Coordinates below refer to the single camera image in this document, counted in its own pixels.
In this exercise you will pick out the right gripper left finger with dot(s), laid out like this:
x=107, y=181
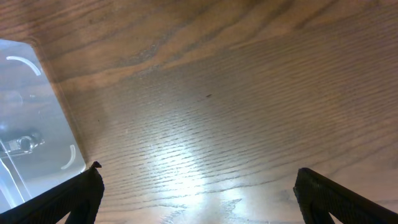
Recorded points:
x=78, y=199

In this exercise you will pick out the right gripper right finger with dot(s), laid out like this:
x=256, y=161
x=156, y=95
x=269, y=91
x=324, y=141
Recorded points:
x=321, y=200

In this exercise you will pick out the silver offset wrench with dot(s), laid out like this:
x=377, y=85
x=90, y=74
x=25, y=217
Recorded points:
x=20, y=143

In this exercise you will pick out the clear plastic container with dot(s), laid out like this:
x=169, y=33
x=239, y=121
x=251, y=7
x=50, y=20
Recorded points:
x=28, y=103

